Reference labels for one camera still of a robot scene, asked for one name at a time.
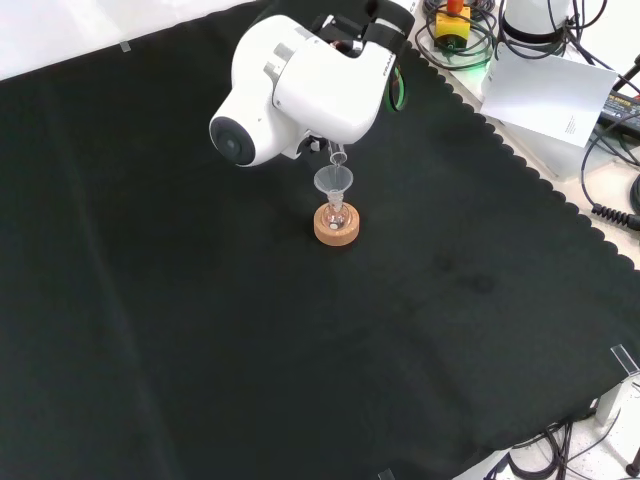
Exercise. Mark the white cylinder base, black band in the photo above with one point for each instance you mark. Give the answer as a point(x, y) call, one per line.
point(530, 22)

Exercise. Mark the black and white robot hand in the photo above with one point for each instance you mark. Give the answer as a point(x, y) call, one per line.
point(307, 146)

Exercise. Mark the yellow stop button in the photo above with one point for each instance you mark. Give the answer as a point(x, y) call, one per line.
point(452, 27)

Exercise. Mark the black power adapter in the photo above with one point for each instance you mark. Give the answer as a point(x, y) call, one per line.
point(620, 110)

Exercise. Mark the clear glass round-bottom flask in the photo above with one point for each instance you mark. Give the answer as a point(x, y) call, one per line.
point(335, 217)

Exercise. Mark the grey metal stand leg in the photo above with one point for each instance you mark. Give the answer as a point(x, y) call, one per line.
point(615, 400)

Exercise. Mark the clear plastic funnel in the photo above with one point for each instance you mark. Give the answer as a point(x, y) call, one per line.
point(333, 180)

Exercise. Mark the small grey tape piece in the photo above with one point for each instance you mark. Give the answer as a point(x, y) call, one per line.
point(125, 47)

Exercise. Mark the small clear tape piece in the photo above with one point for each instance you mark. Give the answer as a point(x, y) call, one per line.
point(386, 474)

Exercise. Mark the black bench cloth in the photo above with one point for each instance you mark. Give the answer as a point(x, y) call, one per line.
point(200, 325)

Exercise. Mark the clear plastic bracket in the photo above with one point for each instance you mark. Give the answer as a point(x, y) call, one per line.
point(625, 357)

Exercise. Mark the black tripod leg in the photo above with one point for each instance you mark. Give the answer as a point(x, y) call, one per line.
point(627, 77)

